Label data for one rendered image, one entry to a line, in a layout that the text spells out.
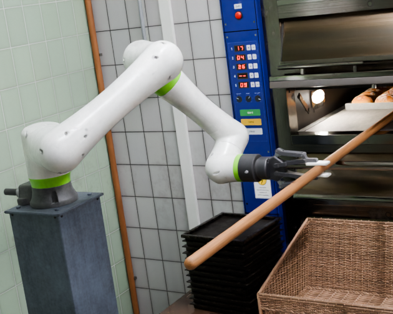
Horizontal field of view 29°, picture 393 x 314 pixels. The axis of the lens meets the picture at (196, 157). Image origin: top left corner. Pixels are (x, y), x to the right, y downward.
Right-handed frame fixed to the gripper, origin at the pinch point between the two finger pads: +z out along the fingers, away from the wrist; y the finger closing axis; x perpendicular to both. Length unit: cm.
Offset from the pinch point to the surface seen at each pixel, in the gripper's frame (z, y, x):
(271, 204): 1.6, -0.5, 37.9
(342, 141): -11, 4, -52
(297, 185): 1.5, -0.7, 20.3
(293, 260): -27, 45, -32
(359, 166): 7.8, 3.0, -14.6
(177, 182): -89, 22, -53
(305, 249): -27, 45, -44
